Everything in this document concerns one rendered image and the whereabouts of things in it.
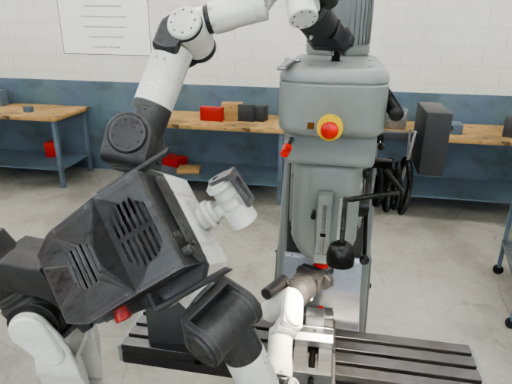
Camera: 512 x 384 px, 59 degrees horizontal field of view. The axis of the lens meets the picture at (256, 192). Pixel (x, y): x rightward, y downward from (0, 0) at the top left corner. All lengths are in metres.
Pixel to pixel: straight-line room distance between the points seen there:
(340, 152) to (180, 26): 0.50
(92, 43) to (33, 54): 0.86
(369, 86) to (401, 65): 4.47
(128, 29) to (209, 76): 1.14
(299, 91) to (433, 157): 0.64
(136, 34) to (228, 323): 5.30
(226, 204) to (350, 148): 0.39
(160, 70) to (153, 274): 0.46
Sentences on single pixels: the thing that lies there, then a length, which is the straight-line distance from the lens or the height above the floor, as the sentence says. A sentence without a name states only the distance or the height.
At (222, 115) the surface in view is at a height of 0.95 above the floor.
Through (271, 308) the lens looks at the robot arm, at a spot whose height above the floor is 1.24.
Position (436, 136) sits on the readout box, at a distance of 1.54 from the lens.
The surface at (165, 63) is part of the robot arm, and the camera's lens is 1.05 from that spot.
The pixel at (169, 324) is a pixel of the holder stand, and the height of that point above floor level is 1.02.
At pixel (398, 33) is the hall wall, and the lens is 5.50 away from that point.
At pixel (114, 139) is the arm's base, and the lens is 0.98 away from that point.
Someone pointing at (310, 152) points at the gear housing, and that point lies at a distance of 1.19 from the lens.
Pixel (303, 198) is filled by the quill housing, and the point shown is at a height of 1.52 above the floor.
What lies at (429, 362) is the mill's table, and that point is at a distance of 1.71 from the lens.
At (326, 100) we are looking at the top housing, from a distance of 1.06.
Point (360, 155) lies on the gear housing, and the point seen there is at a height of 1.67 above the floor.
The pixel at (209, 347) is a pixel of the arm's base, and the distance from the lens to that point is 0.91.
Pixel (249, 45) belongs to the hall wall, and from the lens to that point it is 5.58.
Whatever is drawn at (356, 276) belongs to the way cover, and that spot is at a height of 1.03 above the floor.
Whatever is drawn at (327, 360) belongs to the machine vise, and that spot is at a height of 1.00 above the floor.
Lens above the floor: 2.00
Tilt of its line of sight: 21 degrees down
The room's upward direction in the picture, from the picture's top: 1 degrees clockwise
